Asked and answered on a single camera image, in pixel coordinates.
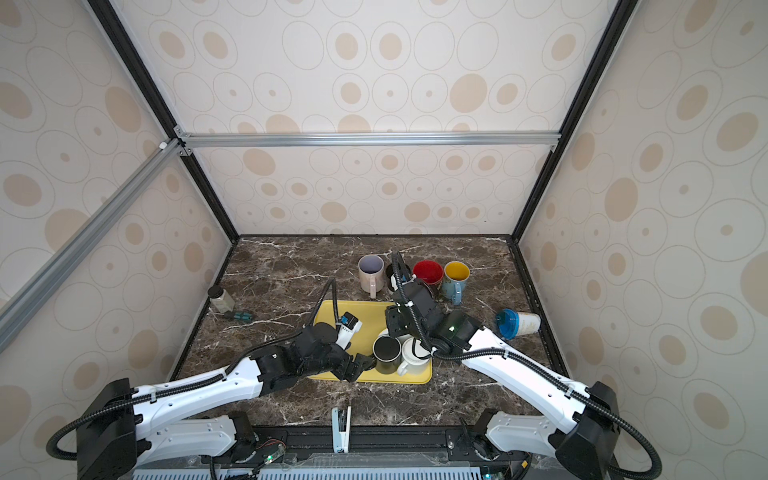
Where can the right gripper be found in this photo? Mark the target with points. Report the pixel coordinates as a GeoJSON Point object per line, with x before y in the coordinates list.
{"type": "Point", "coordinates": [391, 316]}

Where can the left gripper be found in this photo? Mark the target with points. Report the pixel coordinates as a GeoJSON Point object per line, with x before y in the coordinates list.
{"type": "Point", "coordinates": [344, 373]}

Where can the black mug red inside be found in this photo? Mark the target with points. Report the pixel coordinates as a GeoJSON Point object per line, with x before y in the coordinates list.
{"type": "Point", "coordinates": [387, 352]}

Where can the white bottom dark mug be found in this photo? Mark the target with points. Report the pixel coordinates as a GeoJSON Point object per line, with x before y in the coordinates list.
{"type": "Point", "coordinates": [390, 275]}

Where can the blue butterfly mug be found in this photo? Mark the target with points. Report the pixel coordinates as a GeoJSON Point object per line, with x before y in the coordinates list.
{"type": "Point", "coordinates": [455, 277]}

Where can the pink mug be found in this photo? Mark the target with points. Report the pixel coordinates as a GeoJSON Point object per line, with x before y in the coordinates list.
{"type": "Point", "coordinates": [371, 272]}

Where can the white ribbed mug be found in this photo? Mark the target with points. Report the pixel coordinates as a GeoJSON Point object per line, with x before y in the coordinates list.
{"type": "Point", "coordinates": [401, 338]}

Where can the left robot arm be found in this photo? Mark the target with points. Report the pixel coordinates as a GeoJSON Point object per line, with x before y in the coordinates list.
{"type": "Point", "coordinates": [125, 424]}

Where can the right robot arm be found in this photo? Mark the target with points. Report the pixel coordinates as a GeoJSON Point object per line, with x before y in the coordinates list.
{"type": "Point", "coordinates": [578, 425]}

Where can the white cream mug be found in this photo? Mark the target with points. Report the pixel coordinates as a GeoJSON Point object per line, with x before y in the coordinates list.
{"type": "Point", "coordinates": [415, 358]}

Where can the yellow plastic tray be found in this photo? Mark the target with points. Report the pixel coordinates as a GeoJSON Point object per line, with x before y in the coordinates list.
{"type": "Point", "coordinates": [372, 316]}

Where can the white cup blue lid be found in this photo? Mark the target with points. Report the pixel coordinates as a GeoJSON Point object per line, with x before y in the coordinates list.
{"type": "Point", "coordinates": [512, 324]}

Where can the small green tool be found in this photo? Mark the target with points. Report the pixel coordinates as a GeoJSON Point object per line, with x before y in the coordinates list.
{"type": "Point", "coordinates": [239, 316]}

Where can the small bottle black cap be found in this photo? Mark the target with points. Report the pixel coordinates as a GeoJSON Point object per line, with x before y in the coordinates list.
{"type": "Point", "coordinates": [220, 300]}

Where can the horizontal aluminium bar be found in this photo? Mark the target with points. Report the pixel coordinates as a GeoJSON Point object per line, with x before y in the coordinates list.
{"type": "Point", "coordinates": [369, 139]}

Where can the diagonal aluminium bar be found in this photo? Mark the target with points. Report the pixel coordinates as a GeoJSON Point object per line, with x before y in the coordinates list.
{"type": "Point", "coordinates": [37, 291]}

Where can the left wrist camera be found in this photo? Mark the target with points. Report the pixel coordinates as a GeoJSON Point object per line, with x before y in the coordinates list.
{"type": "Point", "coordinates": [347, 326]}

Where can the white clip on rail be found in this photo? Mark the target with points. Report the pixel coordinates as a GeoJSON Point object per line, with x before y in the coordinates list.
{"type": "Point", "coordinates": [341, 429]}

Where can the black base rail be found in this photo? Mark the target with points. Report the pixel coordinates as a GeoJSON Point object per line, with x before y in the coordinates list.
{"type": "Point", "coordinates": [373, 452]}

